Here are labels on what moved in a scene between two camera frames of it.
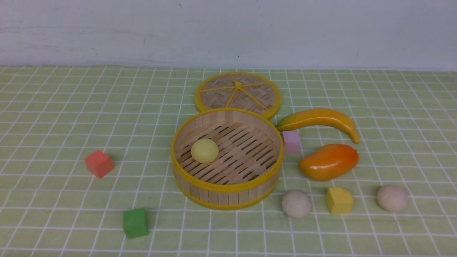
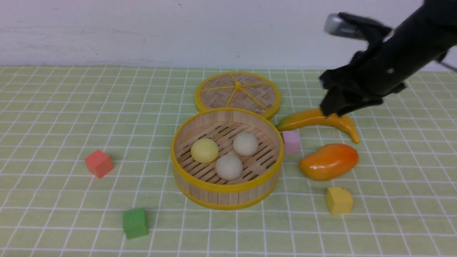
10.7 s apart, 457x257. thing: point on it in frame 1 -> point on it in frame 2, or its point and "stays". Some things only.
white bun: (392, 198) -> (245, 144)
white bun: (296, 204) -> (229, 167)
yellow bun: (204, 150) stays
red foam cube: (99, 163) stays
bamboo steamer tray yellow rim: (248, 169) stays
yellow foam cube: (339, 201) stays
